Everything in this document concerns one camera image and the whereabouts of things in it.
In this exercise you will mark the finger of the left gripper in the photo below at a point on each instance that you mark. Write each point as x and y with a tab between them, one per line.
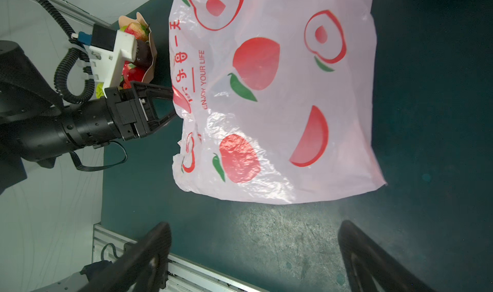
158	92
155	124

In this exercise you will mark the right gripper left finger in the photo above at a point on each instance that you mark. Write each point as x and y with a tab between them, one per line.
141	268

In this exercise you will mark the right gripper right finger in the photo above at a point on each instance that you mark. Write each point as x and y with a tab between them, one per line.
368	266

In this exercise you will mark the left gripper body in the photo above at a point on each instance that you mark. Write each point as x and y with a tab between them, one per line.
131	115

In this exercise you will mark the green yellow starfruit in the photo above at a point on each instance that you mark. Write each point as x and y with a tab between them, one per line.
100	91

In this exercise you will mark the dark purple plum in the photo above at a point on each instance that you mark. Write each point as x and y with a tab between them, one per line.
144	56

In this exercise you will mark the pink printed plastic bag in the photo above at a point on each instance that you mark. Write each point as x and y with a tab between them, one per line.
275	98

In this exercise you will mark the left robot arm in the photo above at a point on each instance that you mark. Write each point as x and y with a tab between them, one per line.
36	126

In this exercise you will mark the pink dragon fruit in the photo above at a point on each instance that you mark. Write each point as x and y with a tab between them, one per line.
131	72

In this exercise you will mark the pink wavy fruit plate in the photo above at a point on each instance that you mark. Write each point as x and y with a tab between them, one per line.
125	21

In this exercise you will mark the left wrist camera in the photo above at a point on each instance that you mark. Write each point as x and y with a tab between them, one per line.
108	50

